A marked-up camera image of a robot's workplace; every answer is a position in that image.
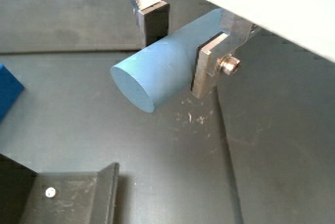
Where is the black curved cradle fixture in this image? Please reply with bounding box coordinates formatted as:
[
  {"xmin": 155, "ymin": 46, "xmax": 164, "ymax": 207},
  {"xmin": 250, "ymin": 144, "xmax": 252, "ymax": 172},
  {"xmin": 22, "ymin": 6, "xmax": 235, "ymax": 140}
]
[{"xmin": 0, "ymin": 154, "xmax": 120, "ymax": 224}]

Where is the blue foam shape board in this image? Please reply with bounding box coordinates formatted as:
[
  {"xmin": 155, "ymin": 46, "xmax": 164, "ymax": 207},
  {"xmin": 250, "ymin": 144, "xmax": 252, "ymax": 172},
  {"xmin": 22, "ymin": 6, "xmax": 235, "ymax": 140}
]
[{"xmin": 0, "ymin": 63, "xmax": 26, "ymax": 122}]

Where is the light blue oval cylinder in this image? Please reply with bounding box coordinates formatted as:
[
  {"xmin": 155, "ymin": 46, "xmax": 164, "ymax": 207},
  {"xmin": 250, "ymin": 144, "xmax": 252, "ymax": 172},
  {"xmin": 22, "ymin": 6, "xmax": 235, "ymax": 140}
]
[{"xmin": 110, "ymin": 9, "xmax": 223, "ymax": 112}]

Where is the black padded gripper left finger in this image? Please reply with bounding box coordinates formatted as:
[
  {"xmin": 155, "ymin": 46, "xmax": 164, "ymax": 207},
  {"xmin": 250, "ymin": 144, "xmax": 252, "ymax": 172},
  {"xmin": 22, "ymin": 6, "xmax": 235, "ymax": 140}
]
[{"xmin": 131, "ymin": 0, "xmax": 171, "ymax": 47}]

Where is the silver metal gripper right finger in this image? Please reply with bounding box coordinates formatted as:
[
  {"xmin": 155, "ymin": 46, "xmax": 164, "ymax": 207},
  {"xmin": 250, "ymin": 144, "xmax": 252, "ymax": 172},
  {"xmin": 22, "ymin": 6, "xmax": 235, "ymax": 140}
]
[{"xmin": 192, "ymin": 11, "xmax": 260, "ymax": 99}]

